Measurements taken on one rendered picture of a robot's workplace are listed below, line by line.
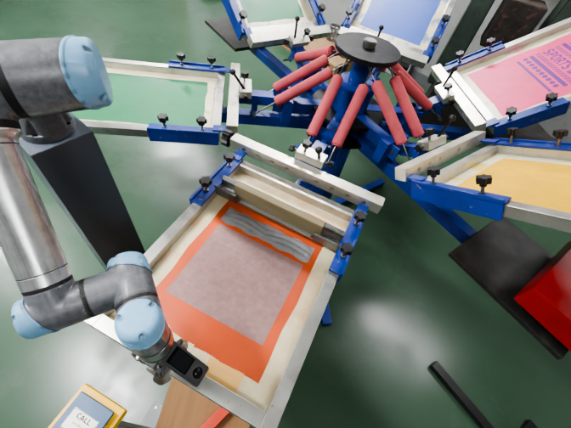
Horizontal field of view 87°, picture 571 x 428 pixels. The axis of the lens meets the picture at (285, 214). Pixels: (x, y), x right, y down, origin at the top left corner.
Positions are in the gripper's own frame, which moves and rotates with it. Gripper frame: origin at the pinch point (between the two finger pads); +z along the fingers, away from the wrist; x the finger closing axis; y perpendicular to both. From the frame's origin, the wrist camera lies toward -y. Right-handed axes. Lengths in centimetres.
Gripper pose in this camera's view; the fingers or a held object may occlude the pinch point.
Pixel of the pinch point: (176, 368)
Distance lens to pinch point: 91.6
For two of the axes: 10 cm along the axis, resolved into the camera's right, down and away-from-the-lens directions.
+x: -4.3, 6.7, -6.0
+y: -8.9, -4.2, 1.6
